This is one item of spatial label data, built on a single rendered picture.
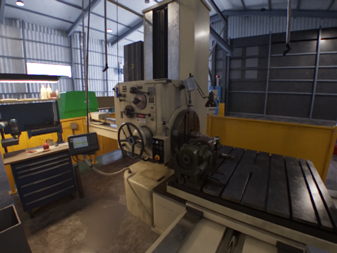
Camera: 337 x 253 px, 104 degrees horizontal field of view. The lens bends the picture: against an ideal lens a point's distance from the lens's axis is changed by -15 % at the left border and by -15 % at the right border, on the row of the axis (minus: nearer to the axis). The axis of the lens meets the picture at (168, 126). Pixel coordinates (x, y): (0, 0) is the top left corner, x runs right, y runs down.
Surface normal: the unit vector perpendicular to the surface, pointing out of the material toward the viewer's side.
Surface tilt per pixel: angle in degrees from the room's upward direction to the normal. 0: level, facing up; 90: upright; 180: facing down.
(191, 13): 90
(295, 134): 90
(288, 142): 90
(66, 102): 84
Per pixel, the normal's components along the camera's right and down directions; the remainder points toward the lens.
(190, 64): -0.58, 0.17
